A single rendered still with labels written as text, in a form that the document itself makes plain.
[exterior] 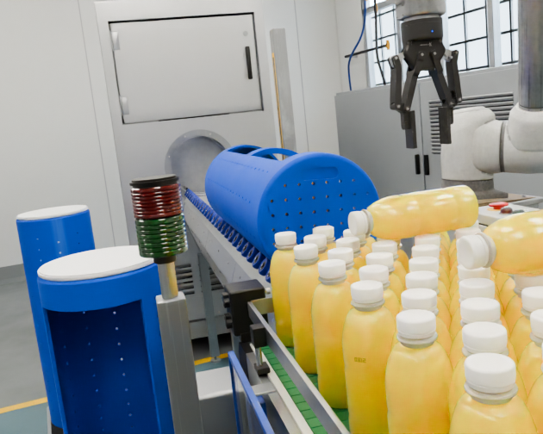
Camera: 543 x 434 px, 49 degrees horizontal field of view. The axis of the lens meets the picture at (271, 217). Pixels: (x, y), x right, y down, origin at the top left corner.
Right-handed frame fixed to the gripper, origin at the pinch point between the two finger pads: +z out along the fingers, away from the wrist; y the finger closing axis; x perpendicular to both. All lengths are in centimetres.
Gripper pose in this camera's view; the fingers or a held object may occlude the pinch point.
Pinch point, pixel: (427, 130)
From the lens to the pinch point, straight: 117.7
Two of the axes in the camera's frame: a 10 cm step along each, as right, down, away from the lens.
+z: 1.0, 9.8, 1.7
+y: -9.6, 1.4, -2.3
